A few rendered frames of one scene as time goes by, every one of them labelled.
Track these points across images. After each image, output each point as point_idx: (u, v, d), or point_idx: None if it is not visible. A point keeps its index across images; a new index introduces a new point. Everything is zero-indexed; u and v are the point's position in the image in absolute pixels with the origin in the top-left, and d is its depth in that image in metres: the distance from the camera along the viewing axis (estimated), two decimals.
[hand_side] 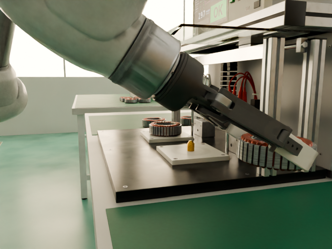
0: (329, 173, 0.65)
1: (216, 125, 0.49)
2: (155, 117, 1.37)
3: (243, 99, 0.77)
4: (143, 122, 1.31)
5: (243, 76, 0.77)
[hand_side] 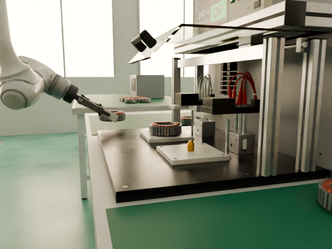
0: (329, 173, 0.65)
1: None
2: (114, 110, 1.25)
3: (243, 99, 0.77)
4: (99, 115, 1.18)
5: (243, 76, 0.77)
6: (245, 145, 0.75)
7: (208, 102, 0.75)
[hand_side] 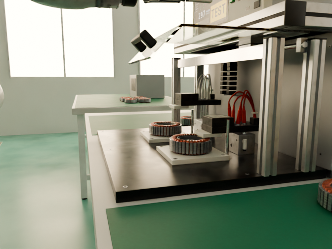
0: (329, 173, 0.65)
1: None
2: (190, 134, 0.80)
3: (242, 117, 0.78)
4: (172, 144, 0.73)
5: (242, 95, 0.78)
6: (245, 145, 0.75)
7: (207, 121, 0.76)
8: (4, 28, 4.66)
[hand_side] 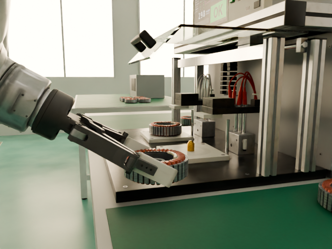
0: (329, 173, 0.65)
1: (134, 154, 0.41)
2: (157, 149, 0.54)
3: (243, 99, 0.77)
4: None
5: (243, 76, 0.77)
6: (245, 145, 0.75)
7: (208, 102, 0.75)
8: None
